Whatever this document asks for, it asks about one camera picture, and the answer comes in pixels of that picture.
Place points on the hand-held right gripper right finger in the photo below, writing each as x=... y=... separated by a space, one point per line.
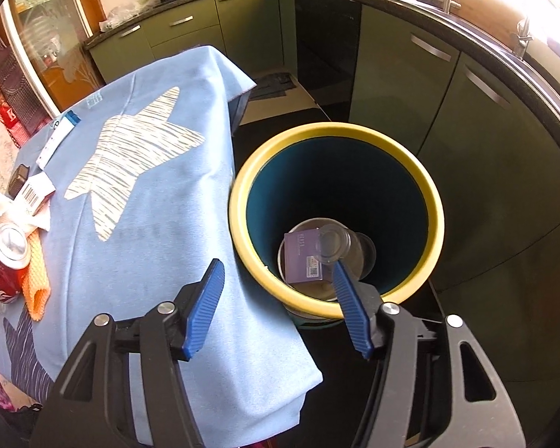
x=350 y=308

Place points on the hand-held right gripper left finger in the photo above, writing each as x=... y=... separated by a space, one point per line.
x=205 y=308

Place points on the white paper bucket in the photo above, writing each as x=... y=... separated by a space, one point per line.
x=364 y=252

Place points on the clear plastic cup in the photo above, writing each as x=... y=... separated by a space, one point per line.
x=333 y=242

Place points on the purple box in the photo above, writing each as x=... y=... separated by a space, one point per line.
x=303 y=252

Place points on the yellow rimmed blue bin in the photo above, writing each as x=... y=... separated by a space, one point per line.
x=392 y=205

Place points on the orange cloth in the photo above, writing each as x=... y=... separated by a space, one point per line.
x=37 y=284

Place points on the white paper towel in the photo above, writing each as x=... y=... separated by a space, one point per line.
x=37 y=222

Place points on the red soda can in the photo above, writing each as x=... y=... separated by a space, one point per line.
x=9 y=261

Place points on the red and white medicine box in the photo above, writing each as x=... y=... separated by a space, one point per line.
x=35 y=191

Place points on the blue star tablecloth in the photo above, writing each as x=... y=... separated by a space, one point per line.
x=168 y=242

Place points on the dark floor mat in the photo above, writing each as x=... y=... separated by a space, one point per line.
x=270 y=85

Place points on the green lower cabinets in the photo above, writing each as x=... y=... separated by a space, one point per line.
x=401 y=79

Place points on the red checked apron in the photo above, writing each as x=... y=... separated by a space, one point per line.
x=11 y=119

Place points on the plastic bags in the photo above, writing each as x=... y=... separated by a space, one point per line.
x=119 y=16

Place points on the purple checked apron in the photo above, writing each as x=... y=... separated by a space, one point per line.
x=0 y=79

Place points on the black kitchen countertop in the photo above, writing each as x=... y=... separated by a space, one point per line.
x=494 y=32

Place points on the glass sliding door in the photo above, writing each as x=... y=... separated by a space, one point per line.
x=51 y=32

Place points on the tall steel faucet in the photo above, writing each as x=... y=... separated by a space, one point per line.
x=521 y=39

